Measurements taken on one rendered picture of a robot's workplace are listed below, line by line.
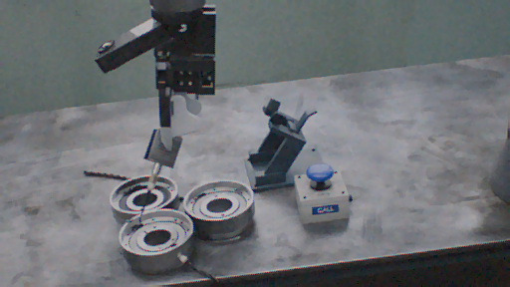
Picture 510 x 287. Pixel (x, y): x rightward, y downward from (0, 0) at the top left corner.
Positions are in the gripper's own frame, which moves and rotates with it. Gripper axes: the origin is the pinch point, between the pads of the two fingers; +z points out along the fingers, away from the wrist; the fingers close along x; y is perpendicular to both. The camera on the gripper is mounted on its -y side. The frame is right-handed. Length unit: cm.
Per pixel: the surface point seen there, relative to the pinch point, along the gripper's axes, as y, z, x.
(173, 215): 1.3, 9.6, -6.4
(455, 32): 104, 42, 158
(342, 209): 25.8, 7.6, -8.0
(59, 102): -49, 72, 155
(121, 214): -6.5, 10.5, -4.8
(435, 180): 42.1, 7.6, -0.4
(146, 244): -2.3, 10.4, -12.2
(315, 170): 21.8, 2.7, -5.1
